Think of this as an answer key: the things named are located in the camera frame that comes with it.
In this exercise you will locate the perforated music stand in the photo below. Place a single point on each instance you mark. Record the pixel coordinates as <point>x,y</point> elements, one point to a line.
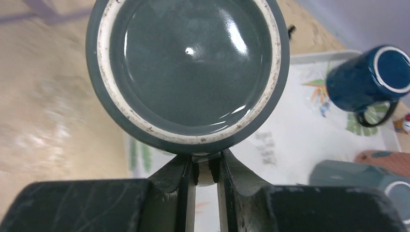
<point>45,10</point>

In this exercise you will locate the dark teal mug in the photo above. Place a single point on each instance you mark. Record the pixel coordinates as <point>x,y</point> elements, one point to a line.
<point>341,173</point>

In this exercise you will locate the orange mug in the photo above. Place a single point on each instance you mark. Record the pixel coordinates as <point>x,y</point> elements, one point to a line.
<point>396,162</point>

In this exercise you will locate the black screw knob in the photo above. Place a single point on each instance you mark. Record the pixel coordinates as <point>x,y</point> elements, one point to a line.
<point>291,30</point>

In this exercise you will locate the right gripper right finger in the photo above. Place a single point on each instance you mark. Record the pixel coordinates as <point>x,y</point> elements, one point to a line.
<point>248,203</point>

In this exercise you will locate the grey mug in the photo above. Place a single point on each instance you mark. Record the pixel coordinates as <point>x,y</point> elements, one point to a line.
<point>189,77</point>

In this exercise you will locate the dark blue mug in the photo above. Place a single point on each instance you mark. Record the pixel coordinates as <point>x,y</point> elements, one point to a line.
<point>381,74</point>

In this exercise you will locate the floral serving tray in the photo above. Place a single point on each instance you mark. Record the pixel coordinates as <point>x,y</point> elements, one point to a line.
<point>306,128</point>

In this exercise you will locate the small gnome figurine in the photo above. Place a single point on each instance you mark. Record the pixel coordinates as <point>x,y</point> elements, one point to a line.
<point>406,123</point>

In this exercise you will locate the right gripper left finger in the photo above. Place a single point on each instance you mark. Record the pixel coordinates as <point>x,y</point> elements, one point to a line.
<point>164,202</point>

